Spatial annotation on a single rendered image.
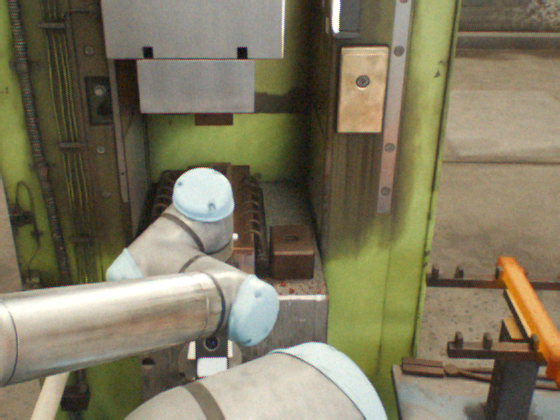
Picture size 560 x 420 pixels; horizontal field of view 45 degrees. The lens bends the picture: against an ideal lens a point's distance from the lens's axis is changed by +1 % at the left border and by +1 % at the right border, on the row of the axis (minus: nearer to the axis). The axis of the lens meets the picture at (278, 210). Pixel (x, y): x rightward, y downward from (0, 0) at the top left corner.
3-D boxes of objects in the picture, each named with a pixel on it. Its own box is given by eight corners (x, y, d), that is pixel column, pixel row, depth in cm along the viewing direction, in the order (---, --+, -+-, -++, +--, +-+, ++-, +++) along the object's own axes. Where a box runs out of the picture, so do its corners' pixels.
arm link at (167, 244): (151, 297, 77) (213, 231, 82) (90, 263, 83) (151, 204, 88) (175, 337, 82) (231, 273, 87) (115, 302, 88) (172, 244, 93)
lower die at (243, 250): (254, 281, 137) (254, 244, 133) (154, 283, 135) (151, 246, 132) (250, 192, 174) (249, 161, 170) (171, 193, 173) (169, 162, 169)
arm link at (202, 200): (154, 194, 85) (198, 152, 89) (163, 239, 94) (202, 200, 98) (203, 226, 83) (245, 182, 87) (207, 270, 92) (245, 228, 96)
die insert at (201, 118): (233, 126, 132) (232, 96, 129) (194, 126, 132) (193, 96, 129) (233, 82, 159) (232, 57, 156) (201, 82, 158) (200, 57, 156)
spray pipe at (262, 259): (269, 269, 136) (269, 257, 135) (255, 270, 136) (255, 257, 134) (262, 196, 166) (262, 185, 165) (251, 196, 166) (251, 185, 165)
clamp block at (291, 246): (314, 280, 137) (315, 252, 134) (272, 280, 137) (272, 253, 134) (308, 250, 148) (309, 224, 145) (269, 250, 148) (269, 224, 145)
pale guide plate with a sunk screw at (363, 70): (381, 133, 137) (389, 48, 129) (337, 133, 136) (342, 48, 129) (379, 129, 139) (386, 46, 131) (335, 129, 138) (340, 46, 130)
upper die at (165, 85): (254, 113, 121) (254, 59, 116) (140, 113, 120) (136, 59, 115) (249, 54, 158) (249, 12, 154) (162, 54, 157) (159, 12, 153)
